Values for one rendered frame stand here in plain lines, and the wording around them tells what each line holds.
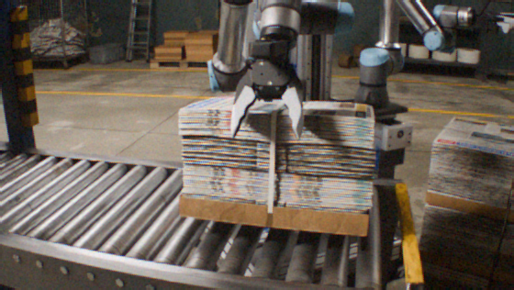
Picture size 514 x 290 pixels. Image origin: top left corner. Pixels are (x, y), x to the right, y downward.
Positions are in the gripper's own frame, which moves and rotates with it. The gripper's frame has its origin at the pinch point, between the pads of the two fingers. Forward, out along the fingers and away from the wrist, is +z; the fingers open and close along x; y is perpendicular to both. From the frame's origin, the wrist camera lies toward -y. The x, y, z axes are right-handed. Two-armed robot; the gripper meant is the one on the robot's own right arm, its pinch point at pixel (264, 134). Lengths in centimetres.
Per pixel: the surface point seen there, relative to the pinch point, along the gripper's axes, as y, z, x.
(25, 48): 42, -41, 102
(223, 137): 7.1, -1.1, 9.5
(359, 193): 11.7, 6.9, -16.4
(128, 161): 46, -3, 50
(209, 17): 594, -390, 260
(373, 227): 27.8, 11.4, -20.0
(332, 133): 6.4, -2.7, -11.0
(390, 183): 48, -3, -25
